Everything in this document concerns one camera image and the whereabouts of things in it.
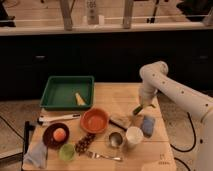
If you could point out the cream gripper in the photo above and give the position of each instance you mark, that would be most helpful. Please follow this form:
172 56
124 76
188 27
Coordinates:
145 98

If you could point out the green pepper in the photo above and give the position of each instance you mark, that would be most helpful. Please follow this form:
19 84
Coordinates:
141 107

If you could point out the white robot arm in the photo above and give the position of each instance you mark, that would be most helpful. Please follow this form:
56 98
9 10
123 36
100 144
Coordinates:
154 77

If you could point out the white paper cup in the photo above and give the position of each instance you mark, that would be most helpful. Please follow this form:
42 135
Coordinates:
134 136

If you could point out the small metal cup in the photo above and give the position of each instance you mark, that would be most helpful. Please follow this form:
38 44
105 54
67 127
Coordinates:
115 139

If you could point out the small green cup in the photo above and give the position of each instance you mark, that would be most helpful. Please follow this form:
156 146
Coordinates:
67 152

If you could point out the orange bowl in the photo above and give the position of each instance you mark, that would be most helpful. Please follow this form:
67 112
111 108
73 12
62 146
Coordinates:
94 121

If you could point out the yellow corn piece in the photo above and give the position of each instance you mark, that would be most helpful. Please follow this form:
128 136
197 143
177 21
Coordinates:
79 100

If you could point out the silver fork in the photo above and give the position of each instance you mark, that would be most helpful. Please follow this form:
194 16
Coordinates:
95 155

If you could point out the brown grape bunch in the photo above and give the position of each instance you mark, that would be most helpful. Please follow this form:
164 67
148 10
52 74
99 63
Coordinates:
83 144

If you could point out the green plastic tray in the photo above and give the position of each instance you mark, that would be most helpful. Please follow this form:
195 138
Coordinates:
59 93

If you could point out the orange fruit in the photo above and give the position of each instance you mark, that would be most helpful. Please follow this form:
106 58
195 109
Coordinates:
59 134

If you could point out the black table clamp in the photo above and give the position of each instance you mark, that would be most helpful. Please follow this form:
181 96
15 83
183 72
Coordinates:
28 130

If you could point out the blue grey cloth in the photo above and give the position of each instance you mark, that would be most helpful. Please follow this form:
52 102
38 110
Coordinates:
37 156

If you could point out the white handled utensil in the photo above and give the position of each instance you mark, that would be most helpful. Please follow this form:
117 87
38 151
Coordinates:
49 119

